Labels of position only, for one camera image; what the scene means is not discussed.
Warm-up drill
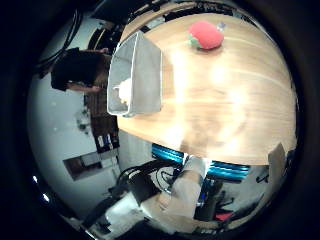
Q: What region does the clear plastic bin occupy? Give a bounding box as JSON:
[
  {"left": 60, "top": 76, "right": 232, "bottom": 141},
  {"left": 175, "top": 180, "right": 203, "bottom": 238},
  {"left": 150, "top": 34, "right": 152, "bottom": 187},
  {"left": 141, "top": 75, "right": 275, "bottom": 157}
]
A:
[{"left": 106, "top": 30, "right": 164, "bottom": 118}]

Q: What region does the brown cardboard piece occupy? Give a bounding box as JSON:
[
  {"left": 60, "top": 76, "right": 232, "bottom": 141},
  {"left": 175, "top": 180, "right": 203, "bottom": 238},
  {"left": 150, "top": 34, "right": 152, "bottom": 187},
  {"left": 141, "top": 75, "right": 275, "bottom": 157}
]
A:
[{"left": 268, "top": 142, "right": 288, "bottom": 188}]

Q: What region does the blue metal frame bar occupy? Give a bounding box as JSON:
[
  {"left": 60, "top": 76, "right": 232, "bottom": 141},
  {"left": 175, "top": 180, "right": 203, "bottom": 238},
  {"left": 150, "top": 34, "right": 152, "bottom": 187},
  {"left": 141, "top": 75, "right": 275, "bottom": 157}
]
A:
[{"left": 151, "top": 143, "right": 251, "bottom": 183}]

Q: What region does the black cable bundle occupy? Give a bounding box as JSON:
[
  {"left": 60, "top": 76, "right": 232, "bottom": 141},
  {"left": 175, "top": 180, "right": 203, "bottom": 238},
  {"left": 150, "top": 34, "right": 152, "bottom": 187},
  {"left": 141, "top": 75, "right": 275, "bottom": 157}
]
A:
[{"left": 34, "top": 8, "right": 84, "bottom": 78}]

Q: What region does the brown wooden drawer cabinet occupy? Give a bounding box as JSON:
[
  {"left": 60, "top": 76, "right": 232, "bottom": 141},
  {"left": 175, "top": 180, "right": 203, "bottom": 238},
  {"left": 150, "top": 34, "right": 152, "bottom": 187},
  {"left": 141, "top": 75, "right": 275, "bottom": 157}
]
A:
[{"left": 84, "top": 88, "right": 120, "bottom": 151}]

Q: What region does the red strawberry plush toy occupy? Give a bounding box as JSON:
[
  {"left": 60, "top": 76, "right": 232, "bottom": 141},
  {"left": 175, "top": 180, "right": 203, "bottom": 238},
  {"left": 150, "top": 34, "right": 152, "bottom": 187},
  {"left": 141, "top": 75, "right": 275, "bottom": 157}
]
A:
[{"left": 187, "top": 20, "right": 225, "bottom": 51}]

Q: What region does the white plush toy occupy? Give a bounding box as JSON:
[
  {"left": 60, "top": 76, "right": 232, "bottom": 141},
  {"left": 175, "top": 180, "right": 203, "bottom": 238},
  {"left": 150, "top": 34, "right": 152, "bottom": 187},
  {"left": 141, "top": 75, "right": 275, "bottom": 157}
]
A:
[{"left": 114, "top": 78, "right": 133, "bottom": 107}]

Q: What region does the person in black shirt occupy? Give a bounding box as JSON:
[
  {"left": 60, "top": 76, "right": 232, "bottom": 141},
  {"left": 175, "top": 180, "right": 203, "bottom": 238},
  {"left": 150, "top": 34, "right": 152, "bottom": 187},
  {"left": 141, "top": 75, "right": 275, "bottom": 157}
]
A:
[{"left": 50, "top": 47, "right": 113, "bottom": 94}]

